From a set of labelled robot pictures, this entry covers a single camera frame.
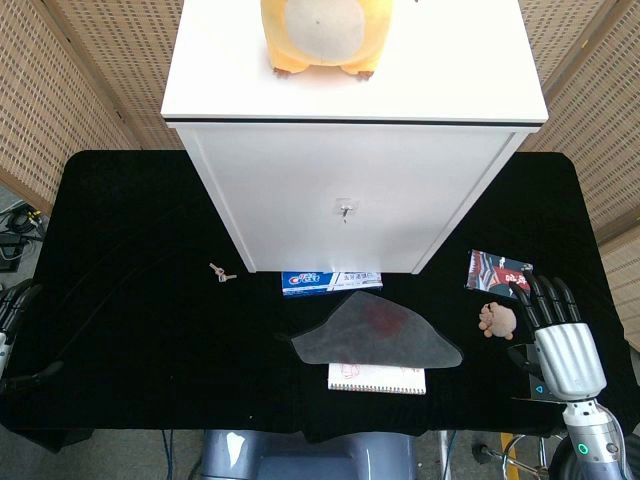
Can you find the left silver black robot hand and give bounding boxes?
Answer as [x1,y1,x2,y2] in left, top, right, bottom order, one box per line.
[0,281,65,396]

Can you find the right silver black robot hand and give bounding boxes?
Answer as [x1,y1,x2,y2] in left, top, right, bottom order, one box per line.
[506,274,609,402]

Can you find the grey cloth with green backing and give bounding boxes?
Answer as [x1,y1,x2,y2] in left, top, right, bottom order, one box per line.
[273,290,464,370]

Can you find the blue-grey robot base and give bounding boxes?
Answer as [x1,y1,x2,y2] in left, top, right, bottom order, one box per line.
[199,428,422,480]

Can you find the small brown paw plush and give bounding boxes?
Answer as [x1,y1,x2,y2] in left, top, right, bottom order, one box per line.
[478,301,518,341]

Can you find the dark printed card box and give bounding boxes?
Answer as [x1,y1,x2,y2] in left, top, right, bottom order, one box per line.
[466,249,535,301]

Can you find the black tablecloth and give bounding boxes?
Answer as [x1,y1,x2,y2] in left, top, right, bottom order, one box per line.
[0,149,640,449]

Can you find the spiral notebook with red sketches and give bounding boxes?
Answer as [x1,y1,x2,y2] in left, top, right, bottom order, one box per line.
[327,362,428,396]

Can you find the small silver keys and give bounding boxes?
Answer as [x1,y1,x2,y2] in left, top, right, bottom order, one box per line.
[208,261,238,283]

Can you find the woven wicker screen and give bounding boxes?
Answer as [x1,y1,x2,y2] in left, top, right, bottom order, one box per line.
[517,0,640,329]
[0,0,187,217]

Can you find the blue Crest toothpaste box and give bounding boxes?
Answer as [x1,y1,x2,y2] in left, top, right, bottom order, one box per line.
[280,270,385,297]

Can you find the white cabinet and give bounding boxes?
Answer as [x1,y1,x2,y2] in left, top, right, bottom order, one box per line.
[160,0,550,276]

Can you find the yellow plush toy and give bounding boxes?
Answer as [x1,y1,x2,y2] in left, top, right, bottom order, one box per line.
[260,0,394,81]

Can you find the bundle of floor cables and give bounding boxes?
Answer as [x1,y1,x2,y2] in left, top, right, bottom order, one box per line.
[0,198,50,274]

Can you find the chrome stool with yellow ring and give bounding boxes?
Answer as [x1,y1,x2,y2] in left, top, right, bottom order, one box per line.
[469,431,569,480]

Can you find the blue cable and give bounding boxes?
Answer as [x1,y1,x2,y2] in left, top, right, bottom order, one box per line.
[160,428,175,480]

